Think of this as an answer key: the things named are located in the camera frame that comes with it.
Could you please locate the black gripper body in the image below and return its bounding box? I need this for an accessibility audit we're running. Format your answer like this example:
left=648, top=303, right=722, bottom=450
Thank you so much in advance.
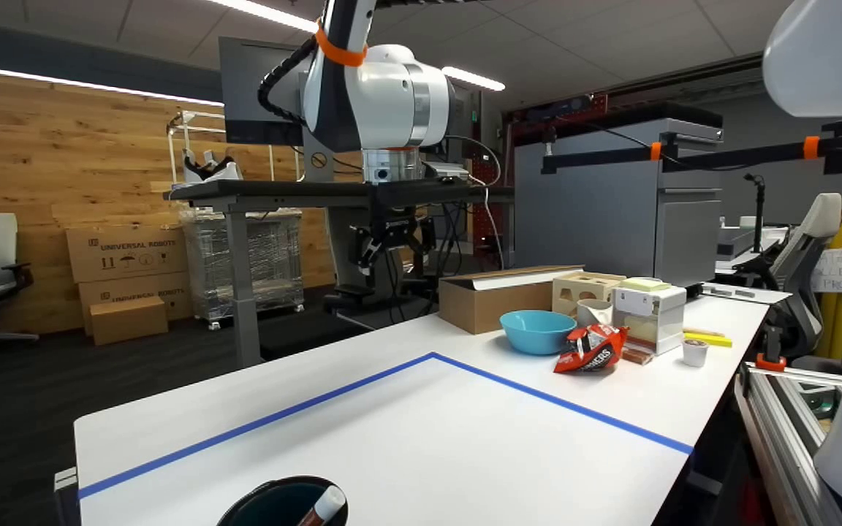
left=347, top=177, right=438, bottom=263

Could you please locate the white marker with red cap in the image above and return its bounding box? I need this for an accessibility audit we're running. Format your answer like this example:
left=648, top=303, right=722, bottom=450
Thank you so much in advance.
left=299, top=483, right=350, bottom=526

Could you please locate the small white cup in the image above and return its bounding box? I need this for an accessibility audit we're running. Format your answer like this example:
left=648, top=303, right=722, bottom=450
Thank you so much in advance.
left=681, top=338, right=710, bottom=370

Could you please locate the open cardboard box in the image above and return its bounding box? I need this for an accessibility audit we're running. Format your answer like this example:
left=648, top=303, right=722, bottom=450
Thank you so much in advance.
left=435, top=263, right=587, bottom=336

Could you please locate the blue tape line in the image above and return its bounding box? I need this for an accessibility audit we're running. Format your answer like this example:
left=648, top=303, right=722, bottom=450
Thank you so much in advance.
left=77, top=347, right=697, bottom=502

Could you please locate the blue plastic bowl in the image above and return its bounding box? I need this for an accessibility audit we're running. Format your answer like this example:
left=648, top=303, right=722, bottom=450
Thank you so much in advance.
left=496, top=307, right=580, bottom=357

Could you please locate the dark standing desk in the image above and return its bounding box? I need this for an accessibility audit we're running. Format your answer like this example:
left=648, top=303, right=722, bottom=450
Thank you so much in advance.
left=163, top=177, right=518, bottom=367

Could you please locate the ceiling light strip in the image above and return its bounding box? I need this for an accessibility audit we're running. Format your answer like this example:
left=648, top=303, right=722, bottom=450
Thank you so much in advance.
left=211, top=0, right=320, bottom=36
left=438, top=65, right=508, bottom=97

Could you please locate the light wooden box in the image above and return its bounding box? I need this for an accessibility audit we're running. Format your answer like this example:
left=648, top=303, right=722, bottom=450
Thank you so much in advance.
left=549, top=272, right=629, bottom=318

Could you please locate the grey metal cabinet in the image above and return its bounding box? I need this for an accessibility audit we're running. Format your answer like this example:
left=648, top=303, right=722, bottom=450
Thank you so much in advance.
left=508, top=114, right=724, bottom=290

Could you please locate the red snack bag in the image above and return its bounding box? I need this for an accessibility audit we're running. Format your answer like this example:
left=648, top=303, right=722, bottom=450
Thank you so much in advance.
left=553, top=320, right=631, bottom=377

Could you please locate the Dell computer monitor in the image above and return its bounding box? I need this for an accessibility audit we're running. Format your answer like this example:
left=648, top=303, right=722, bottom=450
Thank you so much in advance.
left=217, top=36, right=311, bottom=148

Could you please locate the medium cardboard box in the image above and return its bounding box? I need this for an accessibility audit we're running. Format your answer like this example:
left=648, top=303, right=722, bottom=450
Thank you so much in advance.
left=77, top=275, right=197, bottom=325

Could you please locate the white box with green lid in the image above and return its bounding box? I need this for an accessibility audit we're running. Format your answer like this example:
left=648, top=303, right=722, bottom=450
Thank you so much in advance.
left=610, top=275, right=691, bottom=357

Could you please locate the small brown block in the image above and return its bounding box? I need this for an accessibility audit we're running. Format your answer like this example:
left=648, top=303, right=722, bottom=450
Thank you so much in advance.
left=622, top=341, right=657, bottom=367

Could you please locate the dark teal mug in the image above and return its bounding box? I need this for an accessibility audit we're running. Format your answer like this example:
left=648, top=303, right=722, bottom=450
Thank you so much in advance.
left=217, top=472, right=350, bottom=526

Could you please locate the yellow flat item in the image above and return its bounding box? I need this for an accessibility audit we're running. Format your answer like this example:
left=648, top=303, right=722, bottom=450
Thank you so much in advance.
left=681, top=326, right=736, bottom=351

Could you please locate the red knob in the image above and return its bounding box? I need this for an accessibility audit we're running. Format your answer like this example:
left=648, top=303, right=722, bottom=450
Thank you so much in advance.
left=751, top=351, right=790, bottom=373

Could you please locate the white chair back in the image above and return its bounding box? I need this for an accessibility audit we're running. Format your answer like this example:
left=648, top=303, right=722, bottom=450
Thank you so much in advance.
left=768, top=189, right=842, bottom=290

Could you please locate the plastic wrapped wire cart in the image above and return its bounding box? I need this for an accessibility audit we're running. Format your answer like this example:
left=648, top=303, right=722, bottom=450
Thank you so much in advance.
left=182, top=206, right=308, bottom=325

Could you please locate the narrow orange cable strap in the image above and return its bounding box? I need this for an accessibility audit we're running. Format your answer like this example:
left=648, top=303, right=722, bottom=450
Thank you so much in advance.
left=312, top=27, right=371, bottom=71

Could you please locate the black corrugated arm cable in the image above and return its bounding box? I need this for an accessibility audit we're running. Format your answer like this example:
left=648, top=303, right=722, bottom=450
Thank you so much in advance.
left=255, top=36, right=321, bottom=125

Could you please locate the white wire rack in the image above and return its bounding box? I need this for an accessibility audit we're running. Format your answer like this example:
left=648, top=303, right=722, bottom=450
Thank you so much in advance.
left=163, top=107, right=246, bottom=186

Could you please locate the long wall light strip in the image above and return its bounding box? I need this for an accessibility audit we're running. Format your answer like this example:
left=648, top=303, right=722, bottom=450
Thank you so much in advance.
left=0, top=57, right=227, bottom=107

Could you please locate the long black camera mount bar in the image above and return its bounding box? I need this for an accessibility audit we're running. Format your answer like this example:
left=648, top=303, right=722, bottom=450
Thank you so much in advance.
left=539, top=119, right=842, bottom=180

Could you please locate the aluminium robot stand frame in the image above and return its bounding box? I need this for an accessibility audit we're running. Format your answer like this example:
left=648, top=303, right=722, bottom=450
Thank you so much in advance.
left=730, top=358, right=842, bottom=526

